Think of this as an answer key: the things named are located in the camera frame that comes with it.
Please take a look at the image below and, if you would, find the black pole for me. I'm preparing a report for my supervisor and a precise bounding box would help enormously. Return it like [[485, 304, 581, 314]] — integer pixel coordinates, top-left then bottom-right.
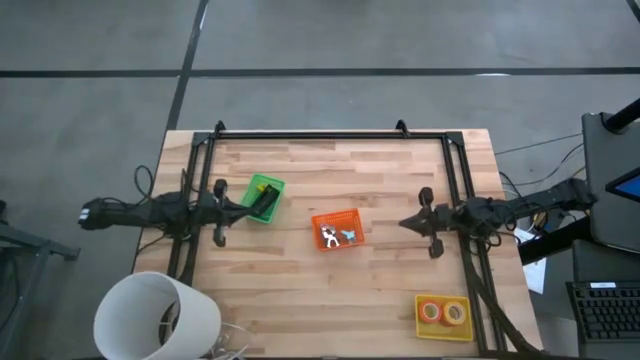
[[602, 97, 640, 134]]

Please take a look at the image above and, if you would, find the white lamp shade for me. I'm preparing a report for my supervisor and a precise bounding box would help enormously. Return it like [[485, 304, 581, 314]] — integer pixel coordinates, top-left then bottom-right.
[[93, 271, 223, 360]]

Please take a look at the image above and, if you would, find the yellow tape roll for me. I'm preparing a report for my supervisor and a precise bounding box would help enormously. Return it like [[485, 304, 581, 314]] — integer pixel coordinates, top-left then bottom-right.
[[441, 300, 468, 327]]

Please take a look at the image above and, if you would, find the yellow plastic basket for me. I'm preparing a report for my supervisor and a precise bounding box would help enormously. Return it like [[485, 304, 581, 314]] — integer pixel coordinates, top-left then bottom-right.
[[414, 293, 475, 343]]

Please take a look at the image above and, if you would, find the black floor stand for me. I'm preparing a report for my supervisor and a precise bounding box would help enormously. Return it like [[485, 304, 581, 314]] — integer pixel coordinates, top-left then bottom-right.
[[0, 199, 81, 360]]

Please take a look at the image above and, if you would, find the black keyboard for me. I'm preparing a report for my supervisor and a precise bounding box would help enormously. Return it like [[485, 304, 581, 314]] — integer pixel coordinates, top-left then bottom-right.
[[565, 280, 640, 346]]

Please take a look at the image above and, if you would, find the green plastic basket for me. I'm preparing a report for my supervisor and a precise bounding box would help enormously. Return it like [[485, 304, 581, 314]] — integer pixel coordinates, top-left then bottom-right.
[[239, 172, 287, 225]]

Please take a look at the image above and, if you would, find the grey cabinet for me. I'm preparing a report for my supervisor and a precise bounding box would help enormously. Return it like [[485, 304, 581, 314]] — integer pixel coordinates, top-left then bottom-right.
[[581, 112, 640, 255]]

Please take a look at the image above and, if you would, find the orange plastic basket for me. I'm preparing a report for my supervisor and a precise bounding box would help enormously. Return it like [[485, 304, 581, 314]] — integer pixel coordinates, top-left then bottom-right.
[[310, 207, 366, 253]]

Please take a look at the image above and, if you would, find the black stand beam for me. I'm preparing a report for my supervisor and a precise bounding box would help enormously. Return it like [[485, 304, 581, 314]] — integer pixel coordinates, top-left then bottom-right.
[[517, 214, 592, 266]]

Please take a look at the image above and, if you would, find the black stapler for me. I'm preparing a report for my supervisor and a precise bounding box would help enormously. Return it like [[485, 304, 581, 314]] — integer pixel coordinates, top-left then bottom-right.
[[251, 183, 281, 217]]

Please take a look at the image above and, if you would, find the tablet with blue screen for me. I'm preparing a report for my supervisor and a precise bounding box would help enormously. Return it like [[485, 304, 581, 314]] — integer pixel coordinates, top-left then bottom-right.
[[604, 167, 640, 202]]

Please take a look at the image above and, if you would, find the orange tape roll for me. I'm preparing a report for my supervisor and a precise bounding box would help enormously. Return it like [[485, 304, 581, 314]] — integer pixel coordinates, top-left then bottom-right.
[[418, 299, 444, 325]]

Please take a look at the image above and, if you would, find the white paper sheet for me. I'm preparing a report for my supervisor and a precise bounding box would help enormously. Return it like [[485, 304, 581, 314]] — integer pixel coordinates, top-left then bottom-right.
[[514, 227, 549, 295]]

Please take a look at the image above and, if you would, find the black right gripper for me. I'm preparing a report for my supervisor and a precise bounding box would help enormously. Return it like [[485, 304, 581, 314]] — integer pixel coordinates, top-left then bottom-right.
[[398, 186, 459, 261]]

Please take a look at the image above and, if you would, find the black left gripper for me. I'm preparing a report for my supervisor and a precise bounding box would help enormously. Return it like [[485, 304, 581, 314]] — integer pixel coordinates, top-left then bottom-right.
[[197, 178, 267, 249]]

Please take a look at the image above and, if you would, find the black table frame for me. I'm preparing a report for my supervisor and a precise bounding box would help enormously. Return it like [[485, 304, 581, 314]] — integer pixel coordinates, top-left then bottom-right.
[[167, 119, 504, 358]]

